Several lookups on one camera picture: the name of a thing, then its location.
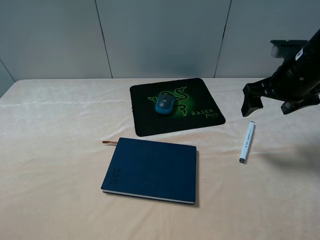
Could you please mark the black green Razer mouse pad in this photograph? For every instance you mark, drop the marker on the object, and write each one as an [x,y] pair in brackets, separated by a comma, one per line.
[194,107]

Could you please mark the white grey marker pen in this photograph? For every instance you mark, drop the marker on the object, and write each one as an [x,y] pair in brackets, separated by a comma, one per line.
[247,142]

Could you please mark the dark blue notebook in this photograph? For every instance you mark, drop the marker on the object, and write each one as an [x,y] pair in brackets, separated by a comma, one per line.
[152,170]

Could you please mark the beige velvet table cloth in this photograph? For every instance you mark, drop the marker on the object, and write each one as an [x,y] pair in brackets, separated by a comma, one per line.
[53,162]

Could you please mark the brown ribbon bookmark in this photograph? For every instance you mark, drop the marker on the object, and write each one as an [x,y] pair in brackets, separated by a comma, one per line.
[108,142]

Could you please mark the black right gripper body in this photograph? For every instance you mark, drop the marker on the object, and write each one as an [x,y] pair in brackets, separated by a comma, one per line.
[299,73]

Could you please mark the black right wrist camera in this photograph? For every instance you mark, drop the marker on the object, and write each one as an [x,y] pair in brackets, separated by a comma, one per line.
[286,48]

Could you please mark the blue grey wireless mouse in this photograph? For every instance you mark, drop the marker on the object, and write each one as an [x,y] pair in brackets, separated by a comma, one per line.
[165,103]

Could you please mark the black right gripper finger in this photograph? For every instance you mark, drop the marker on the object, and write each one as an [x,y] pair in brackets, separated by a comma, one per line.
[290,107]
[252,95]

